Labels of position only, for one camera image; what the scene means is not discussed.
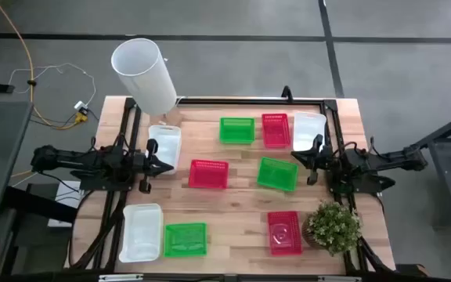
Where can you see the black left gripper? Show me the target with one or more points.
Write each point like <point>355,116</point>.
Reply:
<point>143,164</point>

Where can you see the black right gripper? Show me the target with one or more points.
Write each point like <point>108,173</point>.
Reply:
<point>321,160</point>

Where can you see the white plastic bin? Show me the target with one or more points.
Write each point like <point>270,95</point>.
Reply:
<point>168,145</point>
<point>307,127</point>
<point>141,235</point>

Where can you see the green plastic mesh basket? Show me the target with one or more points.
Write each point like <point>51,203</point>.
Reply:
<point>237,131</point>
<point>185,239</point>
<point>277,174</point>

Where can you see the red plastic mesh basket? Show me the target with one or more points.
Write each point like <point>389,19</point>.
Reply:
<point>284,233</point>
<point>208,174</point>
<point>275,131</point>

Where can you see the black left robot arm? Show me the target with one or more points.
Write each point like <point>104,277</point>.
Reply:
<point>73,158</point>

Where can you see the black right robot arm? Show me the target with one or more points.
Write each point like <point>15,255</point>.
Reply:
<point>390,158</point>

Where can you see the potted plant with pale flowers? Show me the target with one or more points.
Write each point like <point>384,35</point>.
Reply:
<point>333,227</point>

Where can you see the white cylinder shade table lamp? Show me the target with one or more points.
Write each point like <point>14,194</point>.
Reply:
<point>147,78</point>

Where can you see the white power adapter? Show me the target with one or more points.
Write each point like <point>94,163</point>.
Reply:
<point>80,105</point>

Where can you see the black metal stand strut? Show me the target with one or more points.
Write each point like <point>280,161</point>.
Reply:
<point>450,127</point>

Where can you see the black camera mount hook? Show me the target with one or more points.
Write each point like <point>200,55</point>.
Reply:
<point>287,94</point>

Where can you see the black aluminium table frame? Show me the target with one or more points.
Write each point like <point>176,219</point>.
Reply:
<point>249,101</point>

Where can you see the silver metal bracket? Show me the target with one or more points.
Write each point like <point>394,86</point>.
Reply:
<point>340,279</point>
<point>120,277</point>

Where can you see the black desk frame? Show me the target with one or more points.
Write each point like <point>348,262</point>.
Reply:
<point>37,203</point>

